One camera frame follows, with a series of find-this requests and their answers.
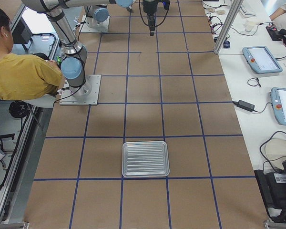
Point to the teach pendant near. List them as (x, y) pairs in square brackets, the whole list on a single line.
[(278, 99)]

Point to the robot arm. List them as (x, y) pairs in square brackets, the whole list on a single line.
[(96, 14), (75, 53)]

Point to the teach pendant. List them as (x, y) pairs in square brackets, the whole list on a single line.
[(261, 60), (278, 99)]

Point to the aluminium extrusion post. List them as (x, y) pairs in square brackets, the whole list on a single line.
[(236, 4)]

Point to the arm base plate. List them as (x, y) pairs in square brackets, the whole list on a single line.
[(87, 95), (90, 25)]

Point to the green handled tool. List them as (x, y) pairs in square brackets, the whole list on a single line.
[(59, 59)]

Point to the silver ribbed metal tray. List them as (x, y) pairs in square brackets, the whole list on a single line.
[(145, 159)]

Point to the person in yellow shirt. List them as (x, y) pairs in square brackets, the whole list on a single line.
[(24, 77)]

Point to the black box with label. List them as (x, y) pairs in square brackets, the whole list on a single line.
[(272, 186)]

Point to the teach pendant far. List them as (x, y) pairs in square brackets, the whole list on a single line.
[(261, 60)]

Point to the white chair seat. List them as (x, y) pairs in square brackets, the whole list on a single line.
[(46, 101)]

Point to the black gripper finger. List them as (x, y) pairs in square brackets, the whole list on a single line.
[(151, 31)]

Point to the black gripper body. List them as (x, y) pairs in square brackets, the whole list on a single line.
[(148, 7)]

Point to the black power adapter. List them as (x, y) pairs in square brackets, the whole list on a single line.
[(245, 105)]

